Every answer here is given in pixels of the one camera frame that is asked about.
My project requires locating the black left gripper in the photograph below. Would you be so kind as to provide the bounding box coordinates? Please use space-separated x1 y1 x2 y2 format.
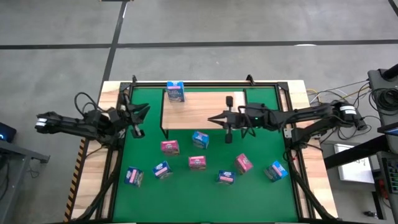
108 92 151 139

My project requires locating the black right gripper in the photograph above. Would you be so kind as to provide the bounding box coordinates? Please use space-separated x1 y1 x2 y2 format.
207 96 249 144

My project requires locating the blue Rice Krispies cereal box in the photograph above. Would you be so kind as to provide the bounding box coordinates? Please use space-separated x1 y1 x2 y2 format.
192 130 210 149
166 81 186 103
264 160 289 182

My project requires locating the magenta Raisin Bran cereal box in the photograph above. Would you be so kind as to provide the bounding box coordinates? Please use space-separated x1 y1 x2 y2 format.
160 139 180 156
188 155 207 171
234 152 254 175

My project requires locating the navy Frosted Flakes cereal box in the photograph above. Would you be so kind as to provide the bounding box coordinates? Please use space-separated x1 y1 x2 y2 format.
216 169 237 185
152 160 174 181
124 167 144 188

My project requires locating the green table mat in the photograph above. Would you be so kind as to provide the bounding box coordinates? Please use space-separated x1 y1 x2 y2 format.
112 86 299 223

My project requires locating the black orange hazard tape strip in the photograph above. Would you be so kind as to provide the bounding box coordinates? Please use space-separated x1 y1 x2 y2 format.
63 139 86 222

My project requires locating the grey metal desk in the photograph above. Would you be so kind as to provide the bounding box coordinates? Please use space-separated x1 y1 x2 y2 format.
0 139 50 224

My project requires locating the black metal beam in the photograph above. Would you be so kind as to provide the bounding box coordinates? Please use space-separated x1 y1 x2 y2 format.
323 134 398 170

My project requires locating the dark device with blue light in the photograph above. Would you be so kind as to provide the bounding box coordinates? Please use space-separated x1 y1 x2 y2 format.
0 122 17 143

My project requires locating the white board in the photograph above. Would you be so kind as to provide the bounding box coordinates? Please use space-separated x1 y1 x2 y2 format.
334 143 376 184

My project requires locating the grey equipment cart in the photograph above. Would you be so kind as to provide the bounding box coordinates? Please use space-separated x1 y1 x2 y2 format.
367 63 398 128

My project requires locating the tablet with blue screen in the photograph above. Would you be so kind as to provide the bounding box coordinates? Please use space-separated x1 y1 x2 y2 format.
377 122 398 137

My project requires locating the black control keypad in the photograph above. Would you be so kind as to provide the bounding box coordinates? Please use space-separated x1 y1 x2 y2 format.
381 151 398 195

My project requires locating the wooden shelf with black frame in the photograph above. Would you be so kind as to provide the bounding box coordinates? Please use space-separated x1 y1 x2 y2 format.
160 88 251 140

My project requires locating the black aluminium table frame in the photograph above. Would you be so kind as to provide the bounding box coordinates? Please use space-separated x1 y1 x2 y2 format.
67 80 340 224

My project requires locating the coiled black cable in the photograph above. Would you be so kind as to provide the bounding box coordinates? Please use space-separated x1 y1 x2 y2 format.
369 88 398 113

